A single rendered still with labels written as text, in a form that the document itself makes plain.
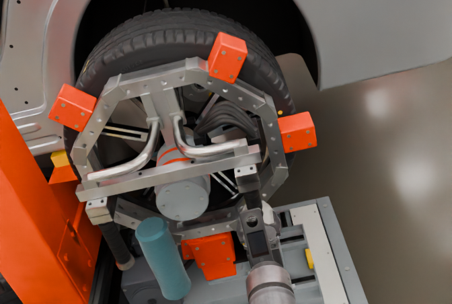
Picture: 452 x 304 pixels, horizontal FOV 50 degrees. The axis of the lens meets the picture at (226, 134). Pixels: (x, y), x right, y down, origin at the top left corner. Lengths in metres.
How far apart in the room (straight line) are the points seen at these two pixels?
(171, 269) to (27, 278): 0.38
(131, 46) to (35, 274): 0.66
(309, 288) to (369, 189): 0.73
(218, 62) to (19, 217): 0.61
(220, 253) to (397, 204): 1.04
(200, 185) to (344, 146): 1.58
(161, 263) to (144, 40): 0.59
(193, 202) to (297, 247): 0.84
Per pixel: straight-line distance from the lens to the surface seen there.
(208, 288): 1.82
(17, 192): 1.27
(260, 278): 0.98
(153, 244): 1.32
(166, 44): 1.23
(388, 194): 2.36
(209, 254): 1.52
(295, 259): 1.93
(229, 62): 1.16
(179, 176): 1.09
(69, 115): 1.25
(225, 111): 1.10
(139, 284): 1.70
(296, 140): 1.29
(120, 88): 1.19
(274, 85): 1.29
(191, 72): 1.16
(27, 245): 1.37
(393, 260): 2.10
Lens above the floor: 1.60
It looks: 33 degrees down
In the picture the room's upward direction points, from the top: 15 degrees counter-clockwise
